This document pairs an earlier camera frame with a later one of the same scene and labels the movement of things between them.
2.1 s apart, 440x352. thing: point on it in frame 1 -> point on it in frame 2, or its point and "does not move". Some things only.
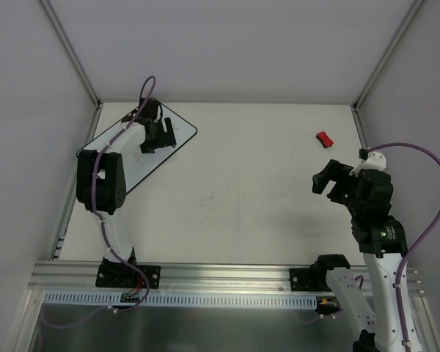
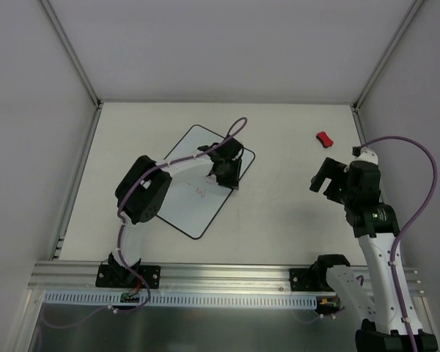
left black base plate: [121, 276] does not move
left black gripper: [160, 136] -> [224, 173]
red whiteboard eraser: [325, 141] does not move
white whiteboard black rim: [136, 168] -> [198, 136]
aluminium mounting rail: [186, 278] does not move
